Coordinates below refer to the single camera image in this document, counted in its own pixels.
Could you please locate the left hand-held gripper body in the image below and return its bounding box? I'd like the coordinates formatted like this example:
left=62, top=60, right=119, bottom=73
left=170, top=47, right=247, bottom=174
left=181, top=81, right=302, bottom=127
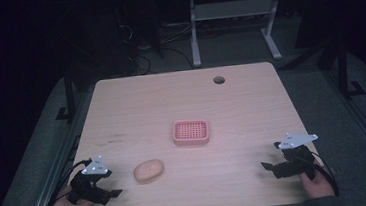
left=64, top=153, right=115, bottom=206

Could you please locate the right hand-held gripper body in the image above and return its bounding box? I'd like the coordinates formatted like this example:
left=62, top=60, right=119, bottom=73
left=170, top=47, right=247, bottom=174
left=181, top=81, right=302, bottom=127
left=272, top=129, right=322, bottom=184

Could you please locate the person's right hand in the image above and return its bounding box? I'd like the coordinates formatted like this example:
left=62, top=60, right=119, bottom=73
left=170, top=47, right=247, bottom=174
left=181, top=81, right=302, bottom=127
left=297, top=160, right=336, bottom=201

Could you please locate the brown potato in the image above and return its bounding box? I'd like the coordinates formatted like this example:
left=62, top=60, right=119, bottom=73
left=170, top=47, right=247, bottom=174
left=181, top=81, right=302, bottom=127
left=132, top=157, right=167, bottom=186

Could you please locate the pink slotted soap dish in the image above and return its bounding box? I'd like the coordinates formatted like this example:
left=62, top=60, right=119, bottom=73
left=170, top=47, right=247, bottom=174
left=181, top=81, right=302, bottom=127
left=171, top=117, right=212, bottom=149

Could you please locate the black metal stand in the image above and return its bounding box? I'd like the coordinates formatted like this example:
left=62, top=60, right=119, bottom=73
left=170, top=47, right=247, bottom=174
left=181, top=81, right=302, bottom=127
left=50, top=65, right=80, bottom=125
left=331, top=35, right=366, bottom=102

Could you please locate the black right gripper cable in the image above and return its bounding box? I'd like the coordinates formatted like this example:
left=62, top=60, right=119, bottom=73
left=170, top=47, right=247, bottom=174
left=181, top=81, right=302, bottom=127
left=309, top=149, right=342, bottom=200

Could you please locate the tangle of floor cables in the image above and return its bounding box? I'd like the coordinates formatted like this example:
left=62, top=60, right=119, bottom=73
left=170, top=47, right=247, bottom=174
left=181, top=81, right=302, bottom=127
left=113, top=1, right=199, bottom=77

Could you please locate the white metal table frame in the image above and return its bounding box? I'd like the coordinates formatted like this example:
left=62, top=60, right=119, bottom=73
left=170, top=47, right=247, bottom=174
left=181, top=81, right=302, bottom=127
left=186, top=0, right=290, bottom=69

